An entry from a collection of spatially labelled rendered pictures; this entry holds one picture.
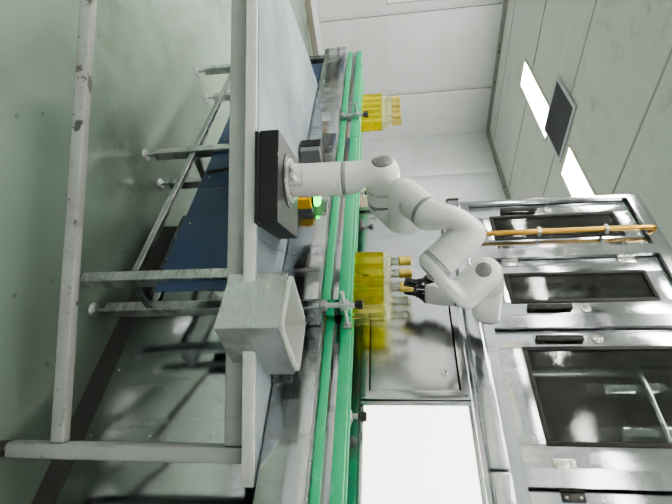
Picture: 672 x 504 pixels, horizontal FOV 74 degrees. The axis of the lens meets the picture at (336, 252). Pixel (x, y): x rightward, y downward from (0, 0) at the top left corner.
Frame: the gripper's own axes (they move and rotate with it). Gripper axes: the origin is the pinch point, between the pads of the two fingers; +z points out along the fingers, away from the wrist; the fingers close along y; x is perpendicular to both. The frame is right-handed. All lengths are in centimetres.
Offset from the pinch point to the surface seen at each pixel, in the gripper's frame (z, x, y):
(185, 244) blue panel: 78, 10, 14
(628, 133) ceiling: -104, -223, -69
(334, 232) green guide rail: 27.5, -6.5, 13.9
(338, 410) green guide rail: 8.9, 49.0, 3.9
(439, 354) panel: -12.9, 15.5, -12.6
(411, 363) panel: -4.9, 20.9, -12.7
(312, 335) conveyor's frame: 23.3, 29.7, 5.9
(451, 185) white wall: 34, -451, -308
